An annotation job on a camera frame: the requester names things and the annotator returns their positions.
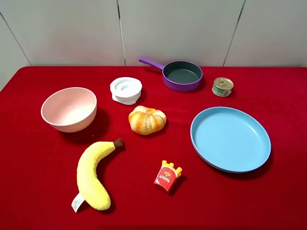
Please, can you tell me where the pink ribbed bowl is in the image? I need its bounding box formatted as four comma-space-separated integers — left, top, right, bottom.
41, 87, 97, 133

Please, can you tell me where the small gold-lid tin can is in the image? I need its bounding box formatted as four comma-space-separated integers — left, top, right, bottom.
212, 77, 234, 97

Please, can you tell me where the blue oval plate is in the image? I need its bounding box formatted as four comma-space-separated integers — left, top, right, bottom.
190, 106, 272, 173

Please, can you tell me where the white round lidded container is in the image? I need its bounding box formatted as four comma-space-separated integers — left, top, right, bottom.
110, 77, 142, 105

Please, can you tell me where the purple toy frying pan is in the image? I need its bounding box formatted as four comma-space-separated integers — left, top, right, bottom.
139, 56, 203, 92

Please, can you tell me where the orange toy bread bun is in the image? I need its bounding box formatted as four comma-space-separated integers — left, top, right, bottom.
128, 105, 166, 135

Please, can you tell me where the yellow plush banana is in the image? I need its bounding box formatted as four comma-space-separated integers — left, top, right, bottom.
71, 138, 123, 212

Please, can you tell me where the red toy fries box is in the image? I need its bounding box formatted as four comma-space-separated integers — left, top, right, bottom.
154, 160, 182, 193

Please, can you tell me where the red tablecloth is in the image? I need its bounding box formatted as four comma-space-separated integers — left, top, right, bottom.
0, 67, 307, 230

